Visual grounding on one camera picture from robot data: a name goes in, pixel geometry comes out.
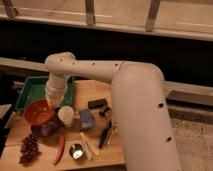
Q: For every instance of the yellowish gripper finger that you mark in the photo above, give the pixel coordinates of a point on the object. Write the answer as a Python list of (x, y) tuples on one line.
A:
[(53, 102)]

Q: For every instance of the cream white gripper body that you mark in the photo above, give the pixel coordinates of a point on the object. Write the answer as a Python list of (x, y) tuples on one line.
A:
[(56, 85)]

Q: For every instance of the red-brown bowl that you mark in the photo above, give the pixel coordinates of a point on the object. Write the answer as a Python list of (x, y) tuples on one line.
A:
[(38, 112)]

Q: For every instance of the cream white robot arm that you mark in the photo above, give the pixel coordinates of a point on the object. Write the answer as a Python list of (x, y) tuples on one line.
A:
[(138, 101)]

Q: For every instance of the white paper cup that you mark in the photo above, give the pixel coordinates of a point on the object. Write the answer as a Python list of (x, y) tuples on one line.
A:
[(66, 115)]

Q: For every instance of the green plastic tray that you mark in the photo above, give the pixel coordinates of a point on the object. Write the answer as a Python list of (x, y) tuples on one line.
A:
[(34, 89)]

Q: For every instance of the purple bowl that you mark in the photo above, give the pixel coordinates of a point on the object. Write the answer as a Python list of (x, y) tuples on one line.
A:
[(46, 130)]

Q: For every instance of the red chili pepper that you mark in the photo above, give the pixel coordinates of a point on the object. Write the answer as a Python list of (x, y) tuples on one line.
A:
[(60, 149)]

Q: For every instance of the blue sponge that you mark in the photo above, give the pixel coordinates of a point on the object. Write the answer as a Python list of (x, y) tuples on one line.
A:
[(87, 119)]

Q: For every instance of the black rectangular block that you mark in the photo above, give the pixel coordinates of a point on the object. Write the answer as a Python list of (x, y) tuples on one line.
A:
[(97, 103)]

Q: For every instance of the small black clip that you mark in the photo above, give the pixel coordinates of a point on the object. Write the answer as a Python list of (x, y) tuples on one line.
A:
[(105, 111)]

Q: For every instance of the bunch of dark grapes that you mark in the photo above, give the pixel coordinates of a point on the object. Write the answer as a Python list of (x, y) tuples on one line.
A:
[(29, 149)]

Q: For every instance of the wooden cutting board table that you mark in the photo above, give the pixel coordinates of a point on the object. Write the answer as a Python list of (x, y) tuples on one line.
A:
[(109, 159)]

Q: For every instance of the small metal cup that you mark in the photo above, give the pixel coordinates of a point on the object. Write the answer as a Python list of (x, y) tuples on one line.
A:
[(76, 151)]

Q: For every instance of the wooden stick utensil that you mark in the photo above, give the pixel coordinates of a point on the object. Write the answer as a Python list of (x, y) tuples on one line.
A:
[(89, 146)]

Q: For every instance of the silver fork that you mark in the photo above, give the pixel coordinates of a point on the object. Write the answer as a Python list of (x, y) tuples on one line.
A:
[(111, 135)]

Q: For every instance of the black handled utensil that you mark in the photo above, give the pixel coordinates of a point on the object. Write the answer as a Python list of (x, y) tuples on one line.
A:
[(104, 134)]

